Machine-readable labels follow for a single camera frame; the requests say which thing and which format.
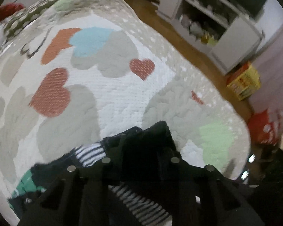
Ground black pants with green print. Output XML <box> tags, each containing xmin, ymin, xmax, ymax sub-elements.
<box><xmin>8</xmin><ymin>121</ymin><xmax>226</xmax><ymax>225</ymax></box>

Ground heart patterned quilt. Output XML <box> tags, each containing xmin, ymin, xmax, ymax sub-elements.
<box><xmin>0</xmin><ymin>0</ymin><xmax>250</xmax><ymax>225</ymax></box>

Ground yellow cardboard box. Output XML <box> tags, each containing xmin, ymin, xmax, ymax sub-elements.
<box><xmin>226</xmin><ymin>62</ymin><xmax>261</xmax><ymax>101</ymax></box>

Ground white shelf unit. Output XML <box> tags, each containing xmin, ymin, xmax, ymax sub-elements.
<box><xmin>157</xmin><ymin>0</ymin><xmax>265</xmax><ymax>75</ymax></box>

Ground red bag on floor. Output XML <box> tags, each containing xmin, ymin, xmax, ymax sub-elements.
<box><xmin>247</xmin><ymin>109</ymin><xmax>280</xmax><ymax>145</ymax></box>

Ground cloud patterned olive pillow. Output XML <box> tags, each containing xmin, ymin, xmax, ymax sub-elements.
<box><xmin>3</xmin><ymin>0</ymin><xmax>58</xmax><ymax>41</ymax></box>

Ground long red pillow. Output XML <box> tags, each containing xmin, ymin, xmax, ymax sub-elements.
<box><xmin>0</xmin><ymin>3</ymin><xmax>25</xmax><ymax>22</ymax></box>

